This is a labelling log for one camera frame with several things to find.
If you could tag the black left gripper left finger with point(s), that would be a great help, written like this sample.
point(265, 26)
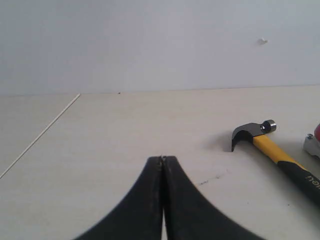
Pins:
point(139, 215)

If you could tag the red dome push button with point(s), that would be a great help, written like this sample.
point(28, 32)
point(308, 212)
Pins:
point(312, 143)

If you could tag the yellow black claw hammer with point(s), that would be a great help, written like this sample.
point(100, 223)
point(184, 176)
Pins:
point(256, 133)

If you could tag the white wall peg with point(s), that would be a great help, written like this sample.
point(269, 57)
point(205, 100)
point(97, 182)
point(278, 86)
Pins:
point(262, 41)

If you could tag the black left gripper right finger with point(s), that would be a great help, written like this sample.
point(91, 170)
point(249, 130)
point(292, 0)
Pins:
point(189, 215)

